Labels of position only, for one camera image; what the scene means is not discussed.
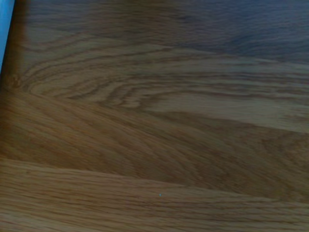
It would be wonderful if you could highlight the blue mug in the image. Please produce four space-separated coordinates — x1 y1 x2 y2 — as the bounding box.
0 0 15 73

